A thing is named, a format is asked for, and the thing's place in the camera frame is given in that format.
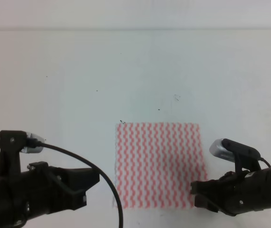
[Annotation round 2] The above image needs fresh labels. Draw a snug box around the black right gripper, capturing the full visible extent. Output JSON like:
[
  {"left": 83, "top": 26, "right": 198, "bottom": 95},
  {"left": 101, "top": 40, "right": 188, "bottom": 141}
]
[{"left": 190, "top": 171, "right": 263, "bottom": 216}]

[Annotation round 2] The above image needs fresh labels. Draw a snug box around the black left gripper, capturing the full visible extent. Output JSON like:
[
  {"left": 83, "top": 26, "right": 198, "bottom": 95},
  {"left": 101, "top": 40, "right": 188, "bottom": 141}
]
[{"left": 7, "top": 162, "right": 100, "bottom": 221}]

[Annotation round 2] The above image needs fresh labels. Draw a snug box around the pink white wavy striped towel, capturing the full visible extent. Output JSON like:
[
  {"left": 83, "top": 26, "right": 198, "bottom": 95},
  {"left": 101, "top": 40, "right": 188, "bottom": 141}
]
[{"left": 115, "top": 122, "right": 207, "bottom": 209}]

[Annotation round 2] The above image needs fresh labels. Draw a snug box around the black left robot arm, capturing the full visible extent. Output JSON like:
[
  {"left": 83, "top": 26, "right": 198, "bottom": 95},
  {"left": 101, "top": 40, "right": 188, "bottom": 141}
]
[{"left": 0, "top": 162, "right": 100, "bottom": 228}]

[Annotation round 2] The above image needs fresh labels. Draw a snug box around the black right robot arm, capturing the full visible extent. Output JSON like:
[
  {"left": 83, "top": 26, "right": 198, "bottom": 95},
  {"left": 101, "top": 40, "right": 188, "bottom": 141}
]
[{"left": 190, "top": 167, "right": 271, "bottom": 217}]

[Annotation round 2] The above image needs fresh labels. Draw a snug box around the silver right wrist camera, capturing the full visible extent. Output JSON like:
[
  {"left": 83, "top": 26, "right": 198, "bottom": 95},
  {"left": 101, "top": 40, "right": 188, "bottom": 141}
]
[{"left": 209, "top": 139, "right": 261, "bottom": 173}]

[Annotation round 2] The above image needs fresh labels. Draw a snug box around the black left camera cable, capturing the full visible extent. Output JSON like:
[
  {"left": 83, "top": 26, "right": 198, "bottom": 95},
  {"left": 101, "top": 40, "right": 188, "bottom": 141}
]
[{"left": 30, "top": 141, "right": 124, "bottom": 228}]

